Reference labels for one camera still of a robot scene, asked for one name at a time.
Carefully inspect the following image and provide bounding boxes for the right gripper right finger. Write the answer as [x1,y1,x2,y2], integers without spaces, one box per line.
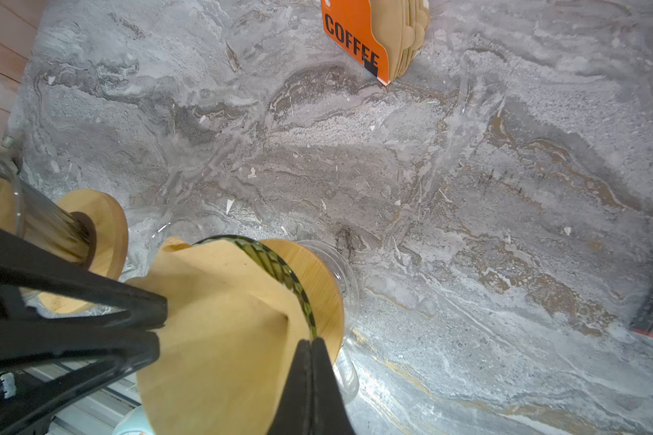
[311,338,355,435]

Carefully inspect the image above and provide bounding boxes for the wooden dripper ring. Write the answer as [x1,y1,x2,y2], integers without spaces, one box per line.
[36,188,130,315]
[260,237,346,365]

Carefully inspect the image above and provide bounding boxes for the orange coffee filter box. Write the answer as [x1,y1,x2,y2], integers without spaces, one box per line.
[321,0,431,86]

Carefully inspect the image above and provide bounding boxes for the clear glass cup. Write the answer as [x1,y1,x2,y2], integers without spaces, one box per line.
[299,240,361,405]

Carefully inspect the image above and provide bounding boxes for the green glass dripper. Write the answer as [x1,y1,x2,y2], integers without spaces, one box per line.
[193,235,317,341]

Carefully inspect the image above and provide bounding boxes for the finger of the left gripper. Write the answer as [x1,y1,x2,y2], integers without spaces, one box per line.
[0,328,160,434]
[0,229,168,331]

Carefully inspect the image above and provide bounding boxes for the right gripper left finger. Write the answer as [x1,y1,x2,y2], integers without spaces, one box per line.
[268,341,313,435]

